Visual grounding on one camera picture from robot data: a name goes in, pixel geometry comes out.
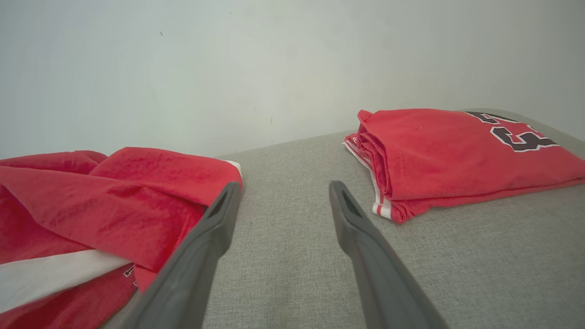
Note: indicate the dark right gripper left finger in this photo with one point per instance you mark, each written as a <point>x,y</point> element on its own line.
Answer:
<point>192,274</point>

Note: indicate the grey fabric sofa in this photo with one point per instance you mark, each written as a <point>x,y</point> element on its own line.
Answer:
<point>297,237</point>

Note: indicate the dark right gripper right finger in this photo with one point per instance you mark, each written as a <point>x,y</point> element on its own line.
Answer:
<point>384,283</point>

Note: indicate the red shorts with white stripe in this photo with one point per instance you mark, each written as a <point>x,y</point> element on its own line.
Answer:
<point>114,205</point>

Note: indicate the red basketball jersey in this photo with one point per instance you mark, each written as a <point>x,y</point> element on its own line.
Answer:
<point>448,160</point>

